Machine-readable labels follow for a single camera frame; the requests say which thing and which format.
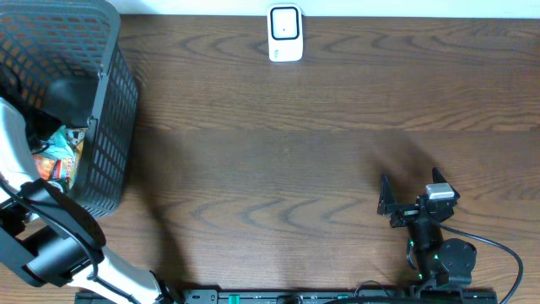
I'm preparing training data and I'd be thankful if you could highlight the yellow antibacterial wipes bag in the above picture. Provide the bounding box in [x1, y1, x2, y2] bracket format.
[50, 128, 86, 189]

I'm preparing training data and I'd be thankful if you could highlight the light teal wipes pack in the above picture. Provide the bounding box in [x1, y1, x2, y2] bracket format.
[40, 126, 75, 160]

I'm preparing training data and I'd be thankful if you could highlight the orange tissue pack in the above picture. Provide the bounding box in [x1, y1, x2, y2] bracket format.
[33, 155, 56, 180]

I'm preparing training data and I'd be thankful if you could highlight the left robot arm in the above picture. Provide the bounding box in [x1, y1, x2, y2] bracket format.
[1, 100, 182, 303]

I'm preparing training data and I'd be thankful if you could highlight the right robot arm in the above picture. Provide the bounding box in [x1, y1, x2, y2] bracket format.
[377, 168, 477, 289]

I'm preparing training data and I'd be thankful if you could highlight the white barcode scanner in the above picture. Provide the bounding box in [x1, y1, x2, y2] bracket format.
[267, 3, 304, 62]

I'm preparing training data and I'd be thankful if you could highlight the dark grey plastic basket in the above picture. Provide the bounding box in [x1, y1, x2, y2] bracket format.
[1, 0, 138, 218]

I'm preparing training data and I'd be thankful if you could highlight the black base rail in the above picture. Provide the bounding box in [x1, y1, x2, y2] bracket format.
[74, 288, 500, 304]

